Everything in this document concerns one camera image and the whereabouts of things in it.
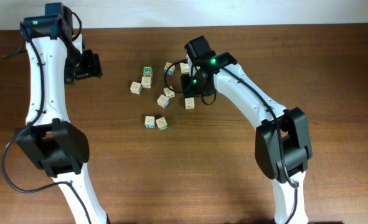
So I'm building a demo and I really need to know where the plain wooden block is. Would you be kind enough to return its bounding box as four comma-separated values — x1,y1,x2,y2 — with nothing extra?
180,62,190,74
185,98,195,110

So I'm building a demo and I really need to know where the wooden block blue edge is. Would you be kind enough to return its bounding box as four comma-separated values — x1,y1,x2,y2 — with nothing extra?
157,95,170,108

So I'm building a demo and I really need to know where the wooden block green side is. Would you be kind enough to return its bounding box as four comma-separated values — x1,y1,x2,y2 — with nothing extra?
156,117,168,131

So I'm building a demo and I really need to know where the wooden block blue side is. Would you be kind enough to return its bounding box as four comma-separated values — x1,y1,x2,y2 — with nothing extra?
144,116,155,129

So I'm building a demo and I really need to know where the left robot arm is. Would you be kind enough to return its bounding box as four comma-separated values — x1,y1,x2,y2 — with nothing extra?
13,2,110,223

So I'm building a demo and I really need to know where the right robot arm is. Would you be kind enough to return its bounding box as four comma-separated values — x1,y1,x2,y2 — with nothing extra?
181,36,313,223

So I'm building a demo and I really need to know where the plain wooden block top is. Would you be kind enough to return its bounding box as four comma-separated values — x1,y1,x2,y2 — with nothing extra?
180,62,190,74

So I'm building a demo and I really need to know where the wooden block blue face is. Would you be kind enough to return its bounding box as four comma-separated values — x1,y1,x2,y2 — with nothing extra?
164,62,175,77

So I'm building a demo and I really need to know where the small wooden block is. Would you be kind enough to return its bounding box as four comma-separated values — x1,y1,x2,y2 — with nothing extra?
163,88,175,99

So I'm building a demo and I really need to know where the wooden block beige left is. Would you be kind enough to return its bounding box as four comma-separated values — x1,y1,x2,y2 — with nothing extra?
130,82,142,95

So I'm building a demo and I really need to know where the wooden block beige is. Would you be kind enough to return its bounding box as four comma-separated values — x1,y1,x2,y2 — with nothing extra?
130,82,142,95
141,76,152,88

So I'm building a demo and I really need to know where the wooden block green R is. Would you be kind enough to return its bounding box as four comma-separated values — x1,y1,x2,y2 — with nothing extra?
143,66,153,77

